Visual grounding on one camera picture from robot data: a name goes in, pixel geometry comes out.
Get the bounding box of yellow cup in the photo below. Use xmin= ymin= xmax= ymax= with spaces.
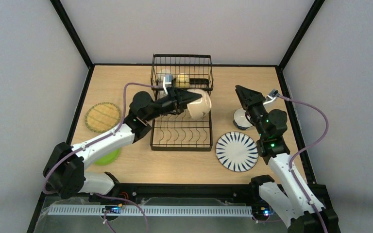
xmin=175 ymin=73 xmax=190 ymax=88

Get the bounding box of white slotted cable duct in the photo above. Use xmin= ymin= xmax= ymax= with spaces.
xmin=48 ymin=204 xmax=252 ymax=217

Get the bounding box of woven bamboo coaster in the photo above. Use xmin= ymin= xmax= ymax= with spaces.
xmin=84 ymin=102 xmax=121 ymax=133

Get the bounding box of blue striped white plate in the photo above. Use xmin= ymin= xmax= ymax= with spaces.
xmin=215 ymin=132 xmax=258 ymax=172

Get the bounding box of white ceramic bowl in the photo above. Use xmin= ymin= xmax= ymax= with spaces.
xmin=187 ymin=89 xmax=212 ymax=120

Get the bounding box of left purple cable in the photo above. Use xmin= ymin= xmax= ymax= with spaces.
xmin=41 ymin=82 xmax=165 ymax=233

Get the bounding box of black frame front rail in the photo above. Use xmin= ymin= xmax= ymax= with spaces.
xmin=41 ymin=183 xmax=329 ymax=201

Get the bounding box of beige patterned mug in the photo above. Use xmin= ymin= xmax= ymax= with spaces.
xmin=156 ymin=69 xmax=173 ymax=99

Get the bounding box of green plate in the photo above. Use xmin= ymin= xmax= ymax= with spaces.
xmin=94 ymin=148 xmax=121 ymax=166

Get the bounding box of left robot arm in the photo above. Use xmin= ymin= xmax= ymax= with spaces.
xmin=42 ymin=86 xmax=212 ymax=199

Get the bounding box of small blue rimmed bowl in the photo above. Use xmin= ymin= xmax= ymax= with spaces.
xmin=233 ymin=108 xmax=253 ymax=131

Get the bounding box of black wire dish rack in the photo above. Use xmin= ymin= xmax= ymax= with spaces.
xmin=150 ymin=54 xmax=214 ymax=152

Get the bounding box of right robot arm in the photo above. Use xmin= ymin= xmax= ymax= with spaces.
xmin=235 ymin=85 xmax=340 ymax=233

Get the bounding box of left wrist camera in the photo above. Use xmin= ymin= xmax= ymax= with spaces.
xmin=161 ymin=74 xmax=173 ymax=95

